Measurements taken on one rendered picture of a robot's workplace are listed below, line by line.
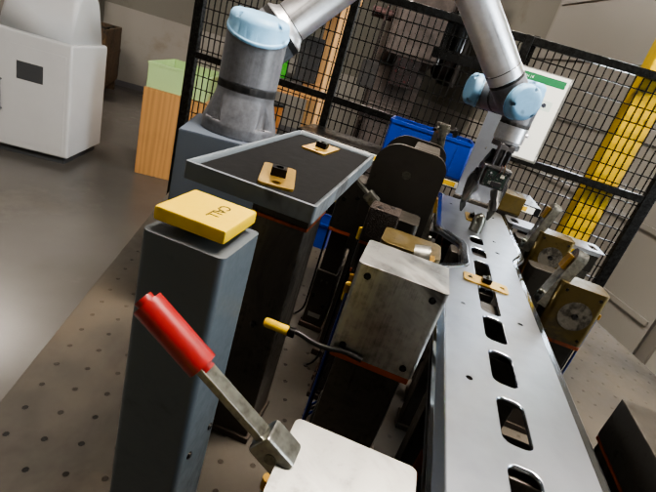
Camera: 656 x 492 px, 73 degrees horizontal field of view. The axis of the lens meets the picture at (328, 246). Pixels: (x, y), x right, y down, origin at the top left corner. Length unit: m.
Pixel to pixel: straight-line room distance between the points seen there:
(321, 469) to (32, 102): 3.75
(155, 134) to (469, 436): 3.62
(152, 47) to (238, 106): 6.81
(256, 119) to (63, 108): 3.01
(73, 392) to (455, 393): 0.60
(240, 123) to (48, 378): 0.55
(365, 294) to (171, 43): 7.24
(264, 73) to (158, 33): 6.78
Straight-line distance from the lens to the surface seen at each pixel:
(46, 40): 3.83
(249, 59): 0.89
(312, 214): 0.42
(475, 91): 1.16
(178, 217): 0.35
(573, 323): 0.97
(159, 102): 3.85
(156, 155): 3.94
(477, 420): 0.52
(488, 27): 1.02
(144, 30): 7.71
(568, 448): 0.57
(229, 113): 0.90
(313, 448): 0.32
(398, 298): 0.48
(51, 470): 0.76
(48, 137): 3.94
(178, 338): 0.29
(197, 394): 0.42
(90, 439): 0.79
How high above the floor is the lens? 1.29
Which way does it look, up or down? 22 degrees down
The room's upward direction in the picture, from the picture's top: 17 degrees clockwise
